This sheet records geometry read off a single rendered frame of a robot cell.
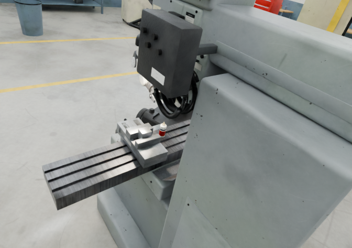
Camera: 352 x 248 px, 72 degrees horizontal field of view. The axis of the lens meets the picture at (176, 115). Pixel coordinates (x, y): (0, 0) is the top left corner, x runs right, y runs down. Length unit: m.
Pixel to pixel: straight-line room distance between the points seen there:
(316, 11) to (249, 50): 1.93
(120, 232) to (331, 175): 1.55
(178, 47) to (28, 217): 1.96
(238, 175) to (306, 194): 0.21
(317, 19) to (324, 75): 2.01
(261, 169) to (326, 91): 0.27
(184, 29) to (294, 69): 0.32
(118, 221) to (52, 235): 0.52
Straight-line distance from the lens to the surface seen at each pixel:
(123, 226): 1.95
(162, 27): 0.71
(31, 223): 2.30
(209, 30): 0.93
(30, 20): 5.86
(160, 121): 2.23
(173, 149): 1.48
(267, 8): 6.33
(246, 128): 0.72
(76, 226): 2.21
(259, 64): 0.80
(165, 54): 0.71
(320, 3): 2.72
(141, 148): 1.34
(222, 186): 0.88
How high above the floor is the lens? 1.87
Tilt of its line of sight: 33 degrees down
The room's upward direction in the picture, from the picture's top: 12 degrees clockwise
